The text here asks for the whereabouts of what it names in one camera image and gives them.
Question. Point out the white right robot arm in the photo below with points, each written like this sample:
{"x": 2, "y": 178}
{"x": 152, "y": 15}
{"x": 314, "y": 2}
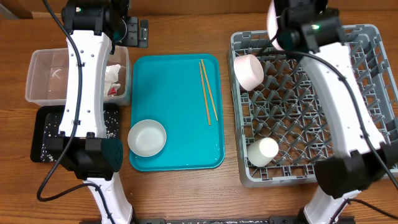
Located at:
{"x": 311, "y": 32}

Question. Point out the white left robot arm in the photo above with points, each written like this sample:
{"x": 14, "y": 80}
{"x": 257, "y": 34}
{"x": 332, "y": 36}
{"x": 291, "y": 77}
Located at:
{"x": 93, "y": 30}

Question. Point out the white cup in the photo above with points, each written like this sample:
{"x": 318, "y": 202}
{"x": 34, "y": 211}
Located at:
{"x": 261, "y": 152}

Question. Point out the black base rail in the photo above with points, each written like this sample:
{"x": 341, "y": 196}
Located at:
{"x": 271, "y": 220}

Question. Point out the small pink bowl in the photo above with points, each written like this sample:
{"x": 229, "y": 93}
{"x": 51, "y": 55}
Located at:
{"x": 248, "y": 71}

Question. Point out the black tray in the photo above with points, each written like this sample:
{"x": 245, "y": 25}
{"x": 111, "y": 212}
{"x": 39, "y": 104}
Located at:
{"x": 47, "y": 122}

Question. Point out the clear plastic waste bin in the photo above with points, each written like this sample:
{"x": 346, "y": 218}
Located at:
{"x": 47, "y": 77}

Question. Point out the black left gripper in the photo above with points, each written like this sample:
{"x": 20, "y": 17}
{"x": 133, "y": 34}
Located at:
{"x": 132, "y": 38}

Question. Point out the white napkin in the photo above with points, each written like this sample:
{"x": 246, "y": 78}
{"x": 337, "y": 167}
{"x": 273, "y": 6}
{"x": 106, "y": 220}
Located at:
{"x": 111, "y": 78}

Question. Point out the wooden chopstick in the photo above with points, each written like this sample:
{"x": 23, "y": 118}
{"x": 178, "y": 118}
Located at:
{"x": 204, "y": 94}
{"x": 204, "y": 74}

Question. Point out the grey bowl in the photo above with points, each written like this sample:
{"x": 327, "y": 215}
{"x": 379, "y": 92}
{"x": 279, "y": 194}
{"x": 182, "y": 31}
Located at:
{"x": 147, "y": 138}

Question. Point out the teal serving tray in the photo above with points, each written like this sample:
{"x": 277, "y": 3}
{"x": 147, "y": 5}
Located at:
{"x": 167, "y": 89}

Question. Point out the grey dishwasher rack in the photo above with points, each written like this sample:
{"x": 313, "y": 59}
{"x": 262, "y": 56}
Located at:
{"x": 285, "y": 107}

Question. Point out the red wrapper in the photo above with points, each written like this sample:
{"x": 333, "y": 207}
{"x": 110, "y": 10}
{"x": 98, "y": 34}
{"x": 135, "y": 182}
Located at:
{"x": 112, "y": 92}

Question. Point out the large pink plate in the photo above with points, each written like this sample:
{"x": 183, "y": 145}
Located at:
{"x": 274, "y": 12}

